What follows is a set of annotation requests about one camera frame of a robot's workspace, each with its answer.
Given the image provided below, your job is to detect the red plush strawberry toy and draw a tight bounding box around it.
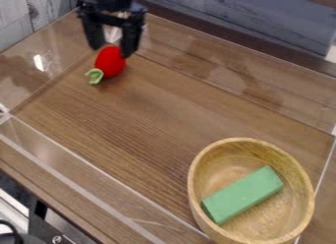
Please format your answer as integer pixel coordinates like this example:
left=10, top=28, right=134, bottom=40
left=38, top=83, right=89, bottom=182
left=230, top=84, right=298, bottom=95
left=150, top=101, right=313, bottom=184
left=85, top=46, right=127, bottom=85

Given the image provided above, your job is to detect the clear acrylic tray wall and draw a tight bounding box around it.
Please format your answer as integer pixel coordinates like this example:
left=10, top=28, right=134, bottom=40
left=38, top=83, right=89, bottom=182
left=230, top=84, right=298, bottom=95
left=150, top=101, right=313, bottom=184
left=0, top=104, right=211, bottom=244

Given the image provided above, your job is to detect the green rectangular block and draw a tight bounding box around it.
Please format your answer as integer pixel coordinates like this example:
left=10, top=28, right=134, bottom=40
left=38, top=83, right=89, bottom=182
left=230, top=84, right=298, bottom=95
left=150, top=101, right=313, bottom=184
left=202, top=165, right=286, bottom=225

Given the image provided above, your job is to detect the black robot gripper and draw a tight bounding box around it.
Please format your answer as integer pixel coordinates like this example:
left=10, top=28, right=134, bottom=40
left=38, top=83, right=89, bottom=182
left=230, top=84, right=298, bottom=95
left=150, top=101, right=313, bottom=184
left=78, top=0, right=147, bottom=58

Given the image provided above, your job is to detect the wooden bowl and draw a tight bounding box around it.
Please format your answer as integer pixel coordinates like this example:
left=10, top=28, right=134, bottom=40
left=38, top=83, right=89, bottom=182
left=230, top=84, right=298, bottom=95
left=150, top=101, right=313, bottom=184
left=189, top=138, right=315, bottom=244

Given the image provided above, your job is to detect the clear acrylic corner bracket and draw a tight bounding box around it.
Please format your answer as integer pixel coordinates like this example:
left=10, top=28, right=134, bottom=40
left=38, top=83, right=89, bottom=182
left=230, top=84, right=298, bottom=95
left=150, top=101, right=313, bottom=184
left=105, top=25, right=123, bottom=43

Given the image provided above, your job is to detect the black table leg bracket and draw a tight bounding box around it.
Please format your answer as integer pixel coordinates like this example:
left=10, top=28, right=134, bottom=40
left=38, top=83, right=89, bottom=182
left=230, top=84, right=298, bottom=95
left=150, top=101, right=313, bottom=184
left=29, top=200, right=86, bottom=244

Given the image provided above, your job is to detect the black cable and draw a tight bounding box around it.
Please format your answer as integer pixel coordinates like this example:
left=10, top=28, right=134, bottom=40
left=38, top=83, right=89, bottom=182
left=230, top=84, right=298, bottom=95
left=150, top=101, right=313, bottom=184
left=0, top=219, right=25, bottom=244

